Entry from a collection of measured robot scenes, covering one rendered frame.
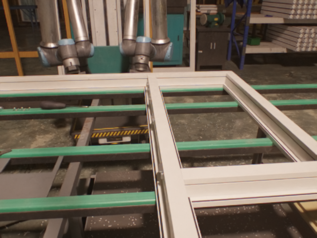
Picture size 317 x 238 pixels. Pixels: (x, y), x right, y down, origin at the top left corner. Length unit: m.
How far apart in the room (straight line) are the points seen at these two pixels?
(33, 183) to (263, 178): 0.61
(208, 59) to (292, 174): 4.35
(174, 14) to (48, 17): 3.30
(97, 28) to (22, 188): 1.67
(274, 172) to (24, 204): 0.61
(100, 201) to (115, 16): 1.77
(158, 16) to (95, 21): 0.56
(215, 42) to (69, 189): 4.38
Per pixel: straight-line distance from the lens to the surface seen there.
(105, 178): 1.21
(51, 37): 2.02
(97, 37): 2.29
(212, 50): 4.97
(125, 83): 1.41
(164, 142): 0.77
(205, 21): 4.91
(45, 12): 1.97
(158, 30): 1.99
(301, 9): 5.39
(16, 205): 0.75
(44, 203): 0.73
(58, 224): 0.73
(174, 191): 0.60
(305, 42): 5.31
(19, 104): 3.73
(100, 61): 2.25
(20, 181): 0.85
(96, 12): 2.27
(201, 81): 1.45
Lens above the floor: 1.33
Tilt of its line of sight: 26 degrees down
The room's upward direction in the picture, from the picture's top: straight up
